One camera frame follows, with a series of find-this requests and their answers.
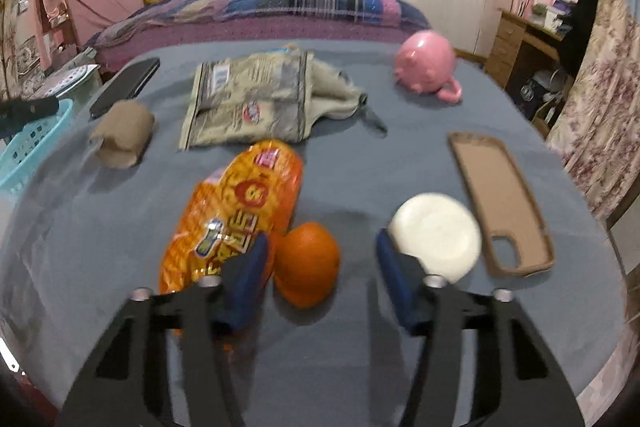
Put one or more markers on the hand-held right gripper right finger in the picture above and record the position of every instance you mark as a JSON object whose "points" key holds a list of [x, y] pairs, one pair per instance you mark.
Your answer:
{"points": [[395, 277]]}

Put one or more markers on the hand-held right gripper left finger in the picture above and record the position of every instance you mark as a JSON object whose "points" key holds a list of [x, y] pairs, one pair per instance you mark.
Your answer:
{"points": [[250, 277]]}

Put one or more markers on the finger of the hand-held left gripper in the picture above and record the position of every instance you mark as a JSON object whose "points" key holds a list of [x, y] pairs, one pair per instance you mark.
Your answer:
{"points": [[30, 109]]}

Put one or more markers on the light blue plastic basket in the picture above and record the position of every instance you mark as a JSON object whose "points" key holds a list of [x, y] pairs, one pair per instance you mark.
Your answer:
{"points": [[30, 147]]}

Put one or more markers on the orange snack bag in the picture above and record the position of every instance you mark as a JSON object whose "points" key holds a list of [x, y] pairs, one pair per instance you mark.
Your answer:
{"points": [[250, 192]]}

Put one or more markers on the brown cardboard roll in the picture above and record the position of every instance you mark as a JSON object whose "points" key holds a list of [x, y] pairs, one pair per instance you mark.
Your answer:
{"points": [[122, 132]]}

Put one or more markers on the beige snack packet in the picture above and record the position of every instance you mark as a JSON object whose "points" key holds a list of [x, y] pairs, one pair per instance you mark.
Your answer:
{"points": [[250, 97]]}

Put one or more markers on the grey cloth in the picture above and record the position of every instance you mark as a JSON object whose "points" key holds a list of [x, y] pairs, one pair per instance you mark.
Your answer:
{"points": [[335, 92]]}

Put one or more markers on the small table with dotted cushion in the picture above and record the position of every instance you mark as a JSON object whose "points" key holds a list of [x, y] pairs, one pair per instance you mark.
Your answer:
{"points": [[70, 79]]}

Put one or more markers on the orange fruit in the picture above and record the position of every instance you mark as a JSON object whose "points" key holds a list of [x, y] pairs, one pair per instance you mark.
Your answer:
{"points": [[305, 262]]}

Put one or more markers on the white round lid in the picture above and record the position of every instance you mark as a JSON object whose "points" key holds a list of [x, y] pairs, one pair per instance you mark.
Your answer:
{"points": [[435, 232]]}

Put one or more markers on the brown floral curtain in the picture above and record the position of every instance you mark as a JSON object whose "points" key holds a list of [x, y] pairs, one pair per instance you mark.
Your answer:
{"points": [[15, 32]]}

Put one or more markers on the grey-blue tablecloth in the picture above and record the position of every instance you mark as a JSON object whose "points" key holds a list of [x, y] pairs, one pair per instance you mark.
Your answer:
{"points": [[375, 172]]}

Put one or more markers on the brown phone case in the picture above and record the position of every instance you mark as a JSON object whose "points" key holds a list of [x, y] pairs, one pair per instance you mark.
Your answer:
{"points": [[500, 192]]}

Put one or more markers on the pink piggy bank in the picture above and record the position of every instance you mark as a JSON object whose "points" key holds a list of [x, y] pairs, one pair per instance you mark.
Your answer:
{"points": [[425, 57]]}

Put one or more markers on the bed with purple dotted sheet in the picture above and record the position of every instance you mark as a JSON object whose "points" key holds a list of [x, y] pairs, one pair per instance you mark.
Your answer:
{"points": [[250, 32]]}

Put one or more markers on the wooden desk with drawers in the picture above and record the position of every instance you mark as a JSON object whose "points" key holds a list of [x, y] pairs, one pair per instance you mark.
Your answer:
{"points": [[515, 42]]}

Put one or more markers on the red floral cream curtain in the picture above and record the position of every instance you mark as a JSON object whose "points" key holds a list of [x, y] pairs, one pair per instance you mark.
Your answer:
{"points": [[600, 107]]}

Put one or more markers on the patchwork plaid blanket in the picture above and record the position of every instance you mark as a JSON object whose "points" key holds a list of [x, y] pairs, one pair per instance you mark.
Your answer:
{"points": [[300, 4]]}

